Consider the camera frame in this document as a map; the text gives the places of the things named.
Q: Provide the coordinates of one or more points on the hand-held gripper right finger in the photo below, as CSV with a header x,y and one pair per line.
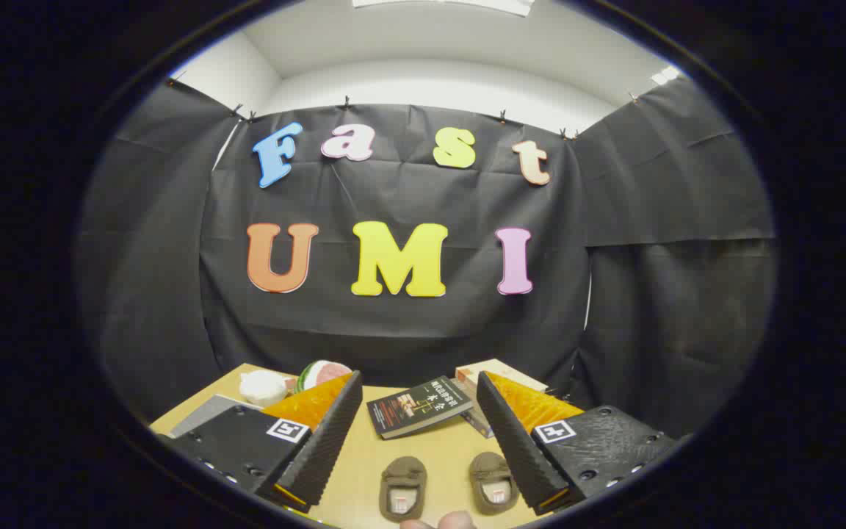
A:
x,y
515,441

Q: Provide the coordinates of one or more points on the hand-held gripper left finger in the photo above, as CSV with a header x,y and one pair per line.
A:
x,y
327,441

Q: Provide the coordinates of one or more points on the brown fuzzy slipper shoe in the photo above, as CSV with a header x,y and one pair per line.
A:
x,y
402,474
493,470

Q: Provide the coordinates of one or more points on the cream fabric storage box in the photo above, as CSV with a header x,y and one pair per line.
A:
x,y
210,415

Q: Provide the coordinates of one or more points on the blue cover book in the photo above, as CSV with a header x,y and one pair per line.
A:
x,y
478,422

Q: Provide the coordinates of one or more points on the watermelon slice plush toy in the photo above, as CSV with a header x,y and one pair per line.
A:
x,y
324,375

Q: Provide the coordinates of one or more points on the beige paperback book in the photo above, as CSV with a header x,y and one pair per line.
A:
x,y
496,371

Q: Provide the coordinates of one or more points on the white plush toy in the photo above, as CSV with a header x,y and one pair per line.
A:
x,y
261,388

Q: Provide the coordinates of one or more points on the dark cover book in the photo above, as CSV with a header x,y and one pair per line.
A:
x,y
416,408

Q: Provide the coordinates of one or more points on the black backdrop cloth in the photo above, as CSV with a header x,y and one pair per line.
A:
x,y
393,338

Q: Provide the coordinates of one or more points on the ceiling light panel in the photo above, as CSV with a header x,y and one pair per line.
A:
x,y
665,75

